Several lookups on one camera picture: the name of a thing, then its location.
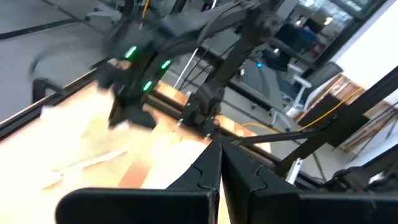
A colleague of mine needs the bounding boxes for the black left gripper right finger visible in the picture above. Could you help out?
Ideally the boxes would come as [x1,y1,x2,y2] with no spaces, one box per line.
[222,141,398,224]

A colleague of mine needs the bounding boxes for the black aluminium table frame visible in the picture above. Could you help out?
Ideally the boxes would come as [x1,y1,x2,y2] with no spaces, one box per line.
[0,67,330,191]

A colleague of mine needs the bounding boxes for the yellow cable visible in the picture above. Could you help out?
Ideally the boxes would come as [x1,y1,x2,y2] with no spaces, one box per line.
[241,86,365,133]

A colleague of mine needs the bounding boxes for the black computer with blue light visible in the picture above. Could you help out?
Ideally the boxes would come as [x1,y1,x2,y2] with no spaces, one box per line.
[238,57,282,105]

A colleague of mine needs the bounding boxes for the black frame hook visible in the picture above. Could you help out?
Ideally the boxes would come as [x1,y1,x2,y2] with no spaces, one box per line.
[30,77,65,105]

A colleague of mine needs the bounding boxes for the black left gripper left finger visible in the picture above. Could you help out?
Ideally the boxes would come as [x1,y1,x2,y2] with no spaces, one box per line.
[55,139,223,224]

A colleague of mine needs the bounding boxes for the orange white unwrapped toothbrush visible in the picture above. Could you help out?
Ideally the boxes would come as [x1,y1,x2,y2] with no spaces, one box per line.
[42,149,129,190]

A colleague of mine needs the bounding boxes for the grey office chair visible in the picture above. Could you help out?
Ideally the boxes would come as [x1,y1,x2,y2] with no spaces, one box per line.
[269,60,345,131]

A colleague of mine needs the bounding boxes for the black frame upright post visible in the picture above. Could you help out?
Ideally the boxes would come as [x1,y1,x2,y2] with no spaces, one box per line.
[231,65,398,179]

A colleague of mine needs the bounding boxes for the yellow disinfecting wipes canister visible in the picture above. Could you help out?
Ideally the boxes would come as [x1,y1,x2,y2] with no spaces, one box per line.
[142,139,215,190]

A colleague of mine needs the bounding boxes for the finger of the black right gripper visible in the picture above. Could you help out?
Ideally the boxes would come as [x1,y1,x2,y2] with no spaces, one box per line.
[108,102,128,129]
[129,107,158,129]

